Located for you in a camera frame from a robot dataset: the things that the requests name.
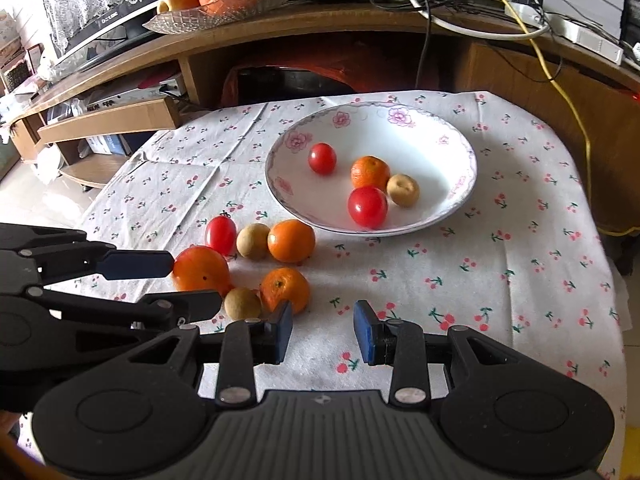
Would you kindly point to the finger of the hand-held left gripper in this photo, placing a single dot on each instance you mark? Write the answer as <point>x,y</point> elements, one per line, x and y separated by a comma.
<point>165,310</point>
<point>137,265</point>

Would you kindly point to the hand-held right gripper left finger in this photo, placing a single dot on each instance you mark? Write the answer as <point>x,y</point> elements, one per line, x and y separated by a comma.
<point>280,332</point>

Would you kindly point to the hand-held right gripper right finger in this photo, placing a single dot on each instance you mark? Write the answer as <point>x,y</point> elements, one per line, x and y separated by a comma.
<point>365,332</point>

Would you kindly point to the small mandarin orange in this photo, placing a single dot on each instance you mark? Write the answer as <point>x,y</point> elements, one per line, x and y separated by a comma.
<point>291,241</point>
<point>370,173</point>
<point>284,290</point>

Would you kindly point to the brown longan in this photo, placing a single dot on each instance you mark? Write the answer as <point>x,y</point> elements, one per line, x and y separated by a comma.
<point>242,303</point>
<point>403,190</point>
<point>253,241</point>

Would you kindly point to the large red-orange tomato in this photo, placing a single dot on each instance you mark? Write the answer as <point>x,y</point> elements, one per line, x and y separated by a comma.
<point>201,270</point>

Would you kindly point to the cherry tomato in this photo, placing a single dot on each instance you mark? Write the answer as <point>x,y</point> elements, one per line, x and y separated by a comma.
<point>322,158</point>
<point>367,206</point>
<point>220,234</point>

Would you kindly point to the white floral-rim bowl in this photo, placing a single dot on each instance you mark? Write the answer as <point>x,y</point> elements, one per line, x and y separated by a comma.
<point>425,145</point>

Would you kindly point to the cherry-print tablecloth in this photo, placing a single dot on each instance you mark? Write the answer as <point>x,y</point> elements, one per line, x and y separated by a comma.
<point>450,285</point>

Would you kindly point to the blue and white box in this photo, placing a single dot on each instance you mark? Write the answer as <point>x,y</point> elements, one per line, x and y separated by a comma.
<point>107,144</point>

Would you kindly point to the white media player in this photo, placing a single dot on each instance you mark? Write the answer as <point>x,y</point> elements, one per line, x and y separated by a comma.
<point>145,92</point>

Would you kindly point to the black television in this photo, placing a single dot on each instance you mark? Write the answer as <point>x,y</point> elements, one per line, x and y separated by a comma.
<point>100,26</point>

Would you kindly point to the glass fruit plate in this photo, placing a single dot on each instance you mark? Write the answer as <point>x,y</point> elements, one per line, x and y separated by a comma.
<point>250,4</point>

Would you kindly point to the wooden television stand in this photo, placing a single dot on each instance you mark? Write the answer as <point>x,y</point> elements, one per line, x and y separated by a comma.
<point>350,20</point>

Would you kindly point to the white power strip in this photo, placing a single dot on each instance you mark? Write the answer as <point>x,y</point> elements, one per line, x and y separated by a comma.
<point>575,30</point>

